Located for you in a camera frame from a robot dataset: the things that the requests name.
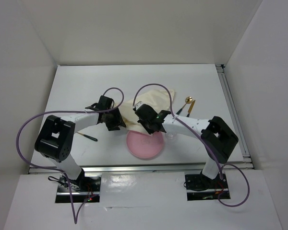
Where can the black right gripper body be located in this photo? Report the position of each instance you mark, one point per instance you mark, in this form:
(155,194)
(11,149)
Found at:
(147,123)

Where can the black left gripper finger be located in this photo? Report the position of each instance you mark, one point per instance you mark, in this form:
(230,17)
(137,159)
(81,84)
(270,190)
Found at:
(113,125)
(117,116)

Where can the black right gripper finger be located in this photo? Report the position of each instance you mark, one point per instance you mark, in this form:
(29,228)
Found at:
(148,125)
(160,128)

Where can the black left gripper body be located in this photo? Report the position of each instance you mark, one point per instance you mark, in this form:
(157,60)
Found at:
(109,116)

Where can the cream cloth placemat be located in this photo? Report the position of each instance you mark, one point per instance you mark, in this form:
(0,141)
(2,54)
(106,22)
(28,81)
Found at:
(157,99)

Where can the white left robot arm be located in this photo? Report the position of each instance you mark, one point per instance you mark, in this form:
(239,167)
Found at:
(56,136)

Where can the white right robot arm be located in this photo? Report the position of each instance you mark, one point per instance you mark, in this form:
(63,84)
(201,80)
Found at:
(217,137)

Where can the clear plastic cup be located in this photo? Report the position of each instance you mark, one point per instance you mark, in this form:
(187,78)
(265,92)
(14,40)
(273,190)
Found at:
(170,135)

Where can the pink round plate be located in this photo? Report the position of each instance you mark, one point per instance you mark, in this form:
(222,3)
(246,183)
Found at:
(144,146)

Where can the gold fork green handle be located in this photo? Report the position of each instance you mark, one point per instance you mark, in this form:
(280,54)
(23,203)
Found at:
(88,137)

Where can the gold knife green handle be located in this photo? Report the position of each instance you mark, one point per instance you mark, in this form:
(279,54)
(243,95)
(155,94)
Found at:
(190,108)

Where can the gold spoon green handle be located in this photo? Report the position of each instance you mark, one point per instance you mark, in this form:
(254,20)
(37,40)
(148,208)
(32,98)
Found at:
(188,100)

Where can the aluminium front frame rail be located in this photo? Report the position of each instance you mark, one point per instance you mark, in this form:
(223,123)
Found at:
(148,168)

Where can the aluminium frame rail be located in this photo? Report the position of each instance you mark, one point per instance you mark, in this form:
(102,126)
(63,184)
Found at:
(232,107)
(148,168)

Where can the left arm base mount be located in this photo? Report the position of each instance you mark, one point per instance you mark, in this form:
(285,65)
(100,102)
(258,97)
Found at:
(90,191)

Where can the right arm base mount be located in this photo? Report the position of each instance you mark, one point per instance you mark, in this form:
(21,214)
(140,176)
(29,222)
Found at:
(199,187)

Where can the aluminium right frame rail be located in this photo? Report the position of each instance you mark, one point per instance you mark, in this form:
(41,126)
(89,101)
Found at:
(232,107)

